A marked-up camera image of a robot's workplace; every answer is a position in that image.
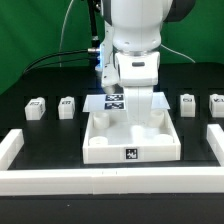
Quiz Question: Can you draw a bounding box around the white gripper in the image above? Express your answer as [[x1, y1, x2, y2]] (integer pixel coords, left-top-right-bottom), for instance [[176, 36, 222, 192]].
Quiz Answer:
[[115, 52, 160, 125]]

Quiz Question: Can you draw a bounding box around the white square tabletop tray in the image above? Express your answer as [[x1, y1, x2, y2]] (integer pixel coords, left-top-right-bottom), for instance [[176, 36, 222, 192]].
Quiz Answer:
[[83, 110, 181, 164]]

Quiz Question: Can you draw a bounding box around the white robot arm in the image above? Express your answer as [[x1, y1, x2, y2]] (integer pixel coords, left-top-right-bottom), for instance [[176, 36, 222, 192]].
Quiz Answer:
[[101, 0, 196, 125]]

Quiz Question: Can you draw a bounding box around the white sheet with AprilTags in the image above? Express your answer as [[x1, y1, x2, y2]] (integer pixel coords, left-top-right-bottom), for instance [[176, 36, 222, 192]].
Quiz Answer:
[[83, 92, 170, 112]]

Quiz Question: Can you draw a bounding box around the white U-shaped obstacle fence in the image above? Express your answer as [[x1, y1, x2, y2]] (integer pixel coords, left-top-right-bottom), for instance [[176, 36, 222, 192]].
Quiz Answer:
[[0, 129, 224, 196]]

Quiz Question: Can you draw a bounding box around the black camera pole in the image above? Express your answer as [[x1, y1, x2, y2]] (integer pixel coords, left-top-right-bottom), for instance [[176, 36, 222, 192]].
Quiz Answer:
[[87, 0, 100, 48]]

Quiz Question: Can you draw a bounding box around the grey cable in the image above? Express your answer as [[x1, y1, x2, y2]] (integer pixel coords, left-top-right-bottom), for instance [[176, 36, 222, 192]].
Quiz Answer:
[[58, 0, 76, 68]]

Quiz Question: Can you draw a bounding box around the black cable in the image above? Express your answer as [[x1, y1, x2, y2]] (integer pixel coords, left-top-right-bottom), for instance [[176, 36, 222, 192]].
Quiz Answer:
[[21, 48, 101, 75]]

